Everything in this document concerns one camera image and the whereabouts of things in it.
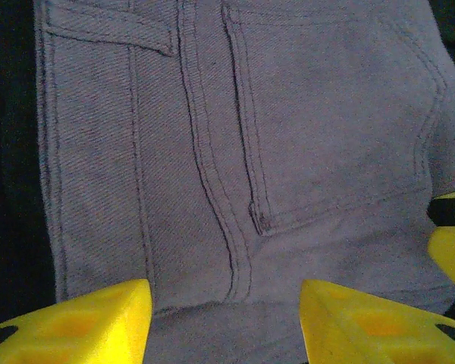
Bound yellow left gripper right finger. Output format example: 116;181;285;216
300;279;455;364

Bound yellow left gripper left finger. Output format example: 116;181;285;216
0;278;152;364

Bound purple jeans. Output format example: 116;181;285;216
33;0;455;364

